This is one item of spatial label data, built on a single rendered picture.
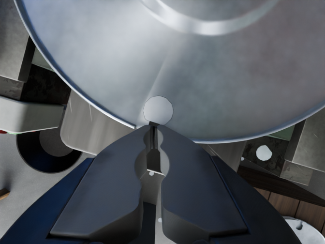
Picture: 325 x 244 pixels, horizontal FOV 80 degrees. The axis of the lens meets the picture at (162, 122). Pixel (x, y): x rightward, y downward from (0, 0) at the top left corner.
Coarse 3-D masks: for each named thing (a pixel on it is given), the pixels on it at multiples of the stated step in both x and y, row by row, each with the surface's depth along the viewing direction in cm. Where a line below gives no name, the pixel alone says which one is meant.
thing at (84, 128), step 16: (80, 112) 15; (96, 112) 15; (64, 128) 15; (80, 128) 15; (96, 128) 15; (112, 128) 15; (128, 128) 15; (80, 144) 15; (96, 144) 15; (208, 144) 15; (224, 144) 15; (240, 144) 15; (160, 160) 15; (224, 160) 15; (240, 160) 15
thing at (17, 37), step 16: (0, 0) 28; (0, 16) 28; (16, 16) 28; (0, 32) 28; (16, 32) 28; (0, 48) 28; (16, 48) 28; (32, 48) 29; (0, 64) 28; (16, 64) 28; (32, 64) 31; (0, 80) 30; (16, 80) 28; (32, 80) 32; (48, 80) 36; (16, 96) 30; (32, 96) 33; (48, 96) 38; (64, 96) 44
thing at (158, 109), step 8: (160, 96) 15; (152, 104) 15; (160, 104) 15; (168, 104) 15; (144, 112) 15; (152, 112) 15; (160, 112) 15; (168, 112) 15; (152, 120) 15; (160, 120) 15; (168, 120) 15
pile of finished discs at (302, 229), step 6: (282, 216) 59; (288, 216) 59; (288, 222) 58; (294, 222) 58; (300, 222) 59; (306, 222) 59; (294, 228) 58; (300, 228) 59; (306, 228) 58; (312, 228) 58; (300, 234) 58; (306, 234) 58; (312, 234) 58; (318, 234) 58; (300, 240) 58; (306, 240) 58; (312, 240) 58; (318, 240) 58; (324, 240) 58
